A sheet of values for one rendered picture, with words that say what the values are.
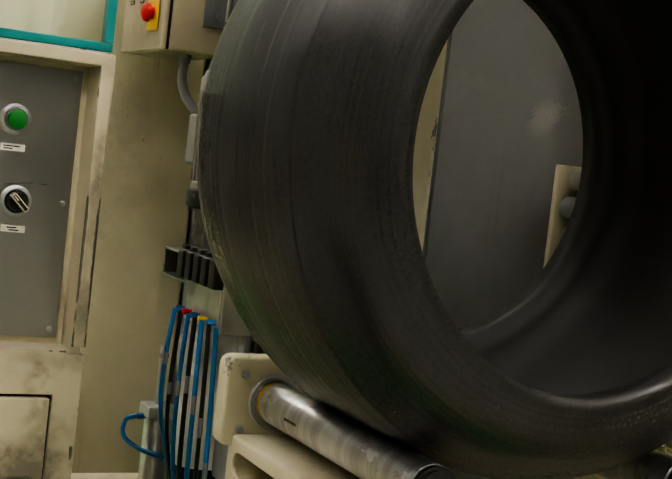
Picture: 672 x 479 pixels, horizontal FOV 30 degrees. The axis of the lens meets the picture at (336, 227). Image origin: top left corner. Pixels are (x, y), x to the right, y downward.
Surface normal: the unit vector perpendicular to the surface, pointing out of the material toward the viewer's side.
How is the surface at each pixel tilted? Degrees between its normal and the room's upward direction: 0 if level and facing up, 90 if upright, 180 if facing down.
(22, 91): 90
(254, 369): 90
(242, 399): 90
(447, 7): 84
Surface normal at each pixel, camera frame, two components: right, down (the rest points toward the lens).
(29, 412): 0.44, 0.10
